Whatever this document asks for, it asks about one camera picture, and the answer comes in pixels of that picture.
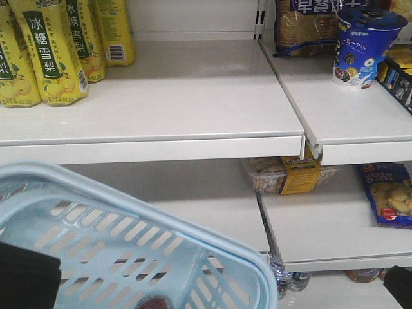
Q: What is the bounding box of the clear biscuit tray yellow band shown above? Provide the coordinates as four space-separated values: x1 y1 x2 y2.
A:
242 156 338 195

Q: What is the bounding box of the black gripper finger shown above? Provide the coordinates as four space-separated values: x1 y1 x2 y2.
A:
383 265 411 309
1 242 61 308

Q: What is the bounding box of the white shelf unit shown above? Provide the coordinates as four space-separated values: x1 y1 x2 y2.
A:
1 1 411 308

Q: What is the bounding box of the black yellow snack box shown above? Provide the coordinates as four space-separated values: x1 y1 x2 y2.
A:
376 45 411 114

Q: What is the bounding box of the breakfast biscuit bag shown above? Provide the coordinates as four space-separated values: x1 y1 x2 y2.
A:
274 0 367 57

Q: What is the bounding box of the blue cookie cup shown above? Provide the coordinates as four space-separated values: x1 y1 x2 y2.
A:
332 6 408 90

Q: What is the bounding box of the red coke aluminium bottle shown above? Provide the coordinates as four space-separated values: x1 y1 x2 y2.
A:
136 295 173 309

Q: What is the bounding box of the blue cookie bag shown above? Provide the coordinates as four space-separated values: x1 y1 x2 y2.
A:
356 162 411 229

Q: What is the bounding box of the light blue plastic basket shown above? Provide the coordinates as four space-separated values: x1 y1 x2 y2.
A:
1 162 278 308

